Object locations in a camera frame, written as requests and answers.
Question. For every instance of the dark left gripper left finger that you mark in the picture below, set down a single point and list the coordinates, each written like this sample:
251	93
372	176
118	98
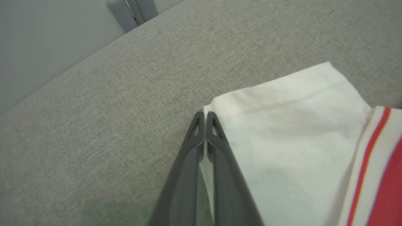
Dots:
183	182

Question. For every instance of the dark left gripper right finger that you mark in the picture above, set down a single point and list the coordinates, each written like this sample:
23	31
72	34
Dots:
227	182

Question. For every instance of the red white jersey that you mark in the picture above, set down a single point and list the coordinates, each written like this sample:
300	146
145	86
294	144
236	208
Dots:
298	141

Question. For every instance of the grey fabric sofa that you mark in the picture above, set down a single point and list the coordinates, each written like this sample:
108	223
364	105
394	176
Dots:
125	110

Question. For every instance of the grey metal post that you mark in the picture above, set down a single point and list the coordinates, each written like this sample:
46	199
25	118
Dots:
132	12

